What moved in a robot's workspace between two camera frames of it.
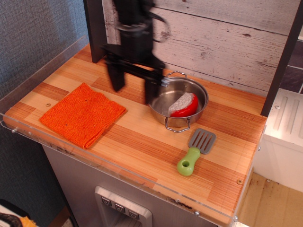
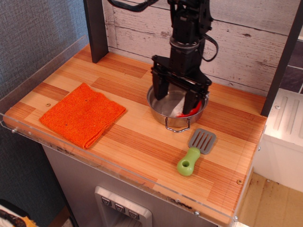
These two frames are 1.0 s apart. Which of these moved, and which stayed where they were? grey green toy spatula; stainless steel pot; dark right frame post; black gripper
Moved: black gripper
Stayed: grey green toy spatula; stainless steel pot; dark right frame post
